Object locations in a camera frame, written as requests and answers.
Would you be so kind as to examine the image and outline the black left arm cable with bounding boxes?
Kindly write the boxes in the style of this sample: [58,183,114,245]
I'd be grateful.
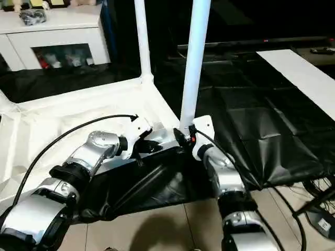
[12,113,139,210]

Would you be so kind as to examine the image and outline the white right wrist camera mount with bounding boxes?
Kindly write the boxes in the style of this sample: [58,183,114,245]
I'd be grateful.
[189,115,214,160]

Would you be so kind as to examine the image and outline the white plastic table top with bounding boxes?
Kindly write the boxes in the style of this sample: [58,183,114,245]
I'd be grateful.
[0,75,192,210]

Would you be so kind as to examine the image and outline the white cabinet with glass doors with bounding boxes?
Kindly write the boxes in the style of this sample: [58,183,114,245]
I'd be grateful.
[0,0,112,72]

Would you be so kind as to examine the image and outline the white flat board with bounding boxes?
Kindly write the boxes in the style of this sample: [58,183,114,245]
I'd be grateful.
[255,49,335,121]

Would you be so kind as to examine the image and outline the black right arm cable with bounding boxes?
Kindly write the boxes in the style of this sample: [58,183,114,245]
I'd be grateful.
[192,127,307,251]

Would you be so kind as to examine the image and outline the white bottle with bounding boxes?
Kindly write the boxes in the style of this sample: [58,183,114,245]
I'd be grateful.
[68,53,81,67]

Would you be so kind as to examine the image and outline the red bottle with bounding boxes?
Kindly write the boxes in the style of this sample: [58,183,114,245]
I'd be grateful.
[36,53,48,69]

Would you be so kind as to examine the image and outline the thin black rod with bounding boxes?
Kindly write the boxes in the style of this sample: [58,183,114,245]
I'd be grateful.
[292,192,335,218]

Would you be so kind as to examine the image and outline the brown wooden bench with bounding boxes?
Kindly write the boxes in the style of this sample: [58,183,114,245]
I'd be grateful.
[295,36,335,66]

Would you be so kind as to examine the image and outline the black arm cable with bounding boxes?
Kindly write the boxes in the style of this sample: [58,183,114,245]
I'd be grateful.
[192,127,307,251]
[12,113,139,210]

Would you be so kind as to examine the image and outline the black mat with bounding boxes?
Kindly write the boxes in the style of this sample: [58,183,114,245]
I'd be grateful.
[0,49,335,224]

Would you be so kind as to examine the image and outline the tangled black floor cables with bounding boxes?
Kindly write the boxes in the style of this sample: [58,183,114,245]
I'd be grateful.
[300,176,335,207]

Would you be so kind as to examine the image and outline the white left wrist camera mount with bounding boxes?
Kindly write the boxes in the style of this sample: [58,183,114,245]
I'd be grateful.
[122,116,154,160]

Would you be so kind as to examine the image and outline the black flat stand base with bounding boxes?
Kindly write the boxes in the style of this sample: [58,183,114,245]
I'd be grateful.
[307,210,335,238]

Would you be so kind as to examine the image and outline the white plastic table leg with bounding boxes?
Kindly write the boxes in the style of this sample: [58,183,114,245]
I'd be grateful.
[179,0,211,131]
[133,0,154,84]
[0,88,16,112]

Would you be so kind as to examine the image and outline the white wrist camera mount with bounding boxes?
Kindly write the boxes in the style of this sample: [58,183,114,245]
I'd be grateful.
[122,116,154,160]
[189,115,214,160]

